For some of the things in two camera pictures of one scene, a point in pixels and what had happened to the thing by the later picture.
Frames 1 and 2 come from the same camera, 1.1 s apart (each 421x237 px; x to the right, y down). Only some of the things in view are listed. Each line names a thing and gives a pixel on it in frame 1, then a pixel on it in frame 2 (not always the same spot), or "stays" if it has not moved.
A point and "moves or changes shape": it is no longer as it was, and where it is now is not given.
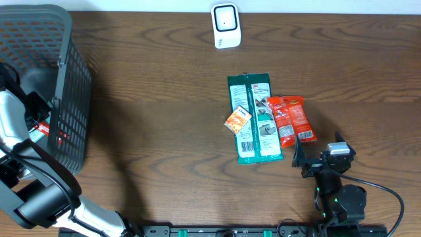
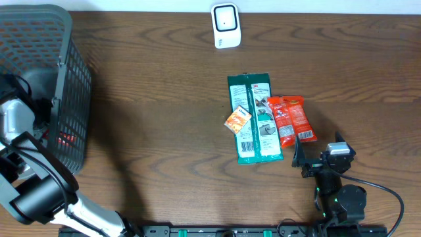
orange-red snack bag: x=293 y=120 stays
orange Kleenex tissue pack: x=237 y=120 stays
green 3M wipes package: x=258 y=141 stays
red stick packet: x=44 y=127 moves or changes shape
